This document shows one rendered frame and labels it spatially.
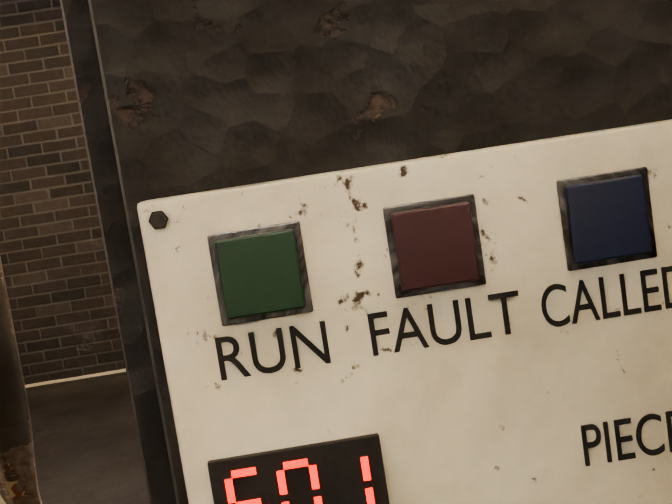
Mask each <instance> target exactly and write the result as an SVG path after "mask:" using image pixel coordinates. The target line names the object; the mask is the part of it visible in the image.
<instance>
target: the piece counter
mask: <svg viewBox="0 0 672 504"><path fill-rule="evenodd" d="M360 460H361V467H362V473H363V480H364V481H368V480H371V474H370V467H369V461H368V456H365V457H360ZM305 466H308V460H307V458H306V459H300V460H294V461H288V462H283V468H284V470H287V469H293V468H299V467H305ZM284 470H280V471H276V474H277V480H278V486H279V492H280V495H283V494H288V492H287V486H286V480H285V474H284ZM309 472H310V479H311V485H312V490H314V489H319V488H320V485H319V479H318V473H317V466H316V465H310V466H309ZM256 474H257V473H256V467H251V468H245V469H239V470H233V471H231V476H232V478H238V477H244V476H250V475H256ZM232 478H231V479H225V480H224V482H225V487H226V493H227V499H228V503H235V502H236V499H235V493H234V487H233V481H232ZM365 493H366V499H367V504H375V500H374V493H373V488H372V487H371V488H365ZM236 504H262V503H261V498H258V499H252V500H246V501H240V502H236ZM314 504H322V498H321V496H317V497H314Z"/></svg>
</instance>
